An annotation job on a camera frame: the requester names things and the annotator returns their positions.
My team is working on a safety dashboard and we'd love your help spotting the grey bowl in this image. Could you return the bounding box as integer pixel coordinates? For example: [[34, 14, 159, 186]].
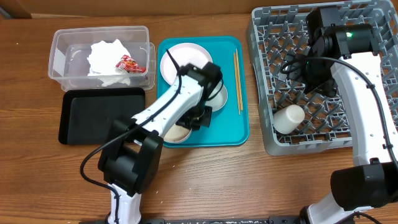
[[205, 82, 228, 112]]

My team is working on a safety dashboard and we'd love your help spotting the small white plate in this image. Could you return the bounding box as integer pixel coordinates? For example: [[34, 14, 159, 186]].
[[164, 124, 192, 144]]

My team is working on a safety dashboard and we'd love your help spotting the white cup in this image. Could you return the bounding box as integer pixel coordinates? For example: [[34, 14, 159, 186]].
[[273, 105, 305, 134]]

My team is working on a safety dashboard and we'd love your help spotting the red snack wrapper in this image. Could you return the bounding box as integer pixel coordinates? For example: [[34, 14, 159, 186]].
[[116, 55, 146, 73]]

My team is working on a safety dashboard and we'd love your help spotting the white napkin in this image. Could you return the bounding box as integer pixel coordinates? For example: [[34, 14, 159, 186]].
[[87, 39, 131, 87]]

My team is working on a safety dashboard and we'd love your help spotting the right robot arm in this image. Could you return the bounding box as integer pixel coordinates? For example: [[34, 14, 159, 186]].
[[290, 6, 397, 223]]

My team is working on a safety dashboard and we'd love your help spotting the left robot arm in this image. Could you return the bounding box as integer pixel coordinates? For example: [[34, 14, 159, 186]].
[[98, 62, 223, 223]]

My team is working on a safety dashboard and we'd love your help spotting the grey dishwasher rack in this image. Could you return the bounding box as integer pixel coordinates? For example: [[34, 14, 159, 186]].
[[247, 0, 397, 156]]

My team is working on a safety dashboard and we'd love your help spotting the teal serving tray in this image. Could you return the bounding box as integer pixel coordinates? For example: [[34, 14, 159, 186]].
[[157, 36, 250, 148]]

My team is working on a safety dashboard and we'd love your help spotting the wooden chopstick right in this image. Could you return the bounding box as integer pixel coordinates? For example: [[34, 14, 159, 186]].
[[236, 49, 243, 112]]

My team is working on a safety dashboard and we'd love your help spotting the wooden chopstick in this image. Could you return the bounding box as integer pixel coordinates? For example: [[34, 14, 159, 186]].
[[236, 49, 243, 112], [233, 52, 241, 116]]

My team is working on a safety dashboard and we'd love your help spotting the large white plate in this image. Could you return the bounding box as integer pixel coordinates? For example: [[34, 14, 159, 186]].
[[160, 43, 213, 85]]

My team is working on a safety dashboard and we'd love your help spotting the wooden chopstick left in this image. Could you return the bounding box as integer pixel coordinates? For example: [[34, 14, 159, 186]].
[[233, 52, 241, 116]]

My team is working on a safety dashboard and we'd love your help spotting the black plastic tray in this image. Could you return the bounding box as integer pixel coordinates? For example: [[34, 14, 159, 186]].
[[58, 87, 145, 145]]

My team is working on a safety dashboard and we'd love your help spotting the clear plastic bin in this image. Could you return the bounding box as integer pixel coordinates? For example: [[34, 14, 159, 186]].
[[48, 26, 156, 91]]

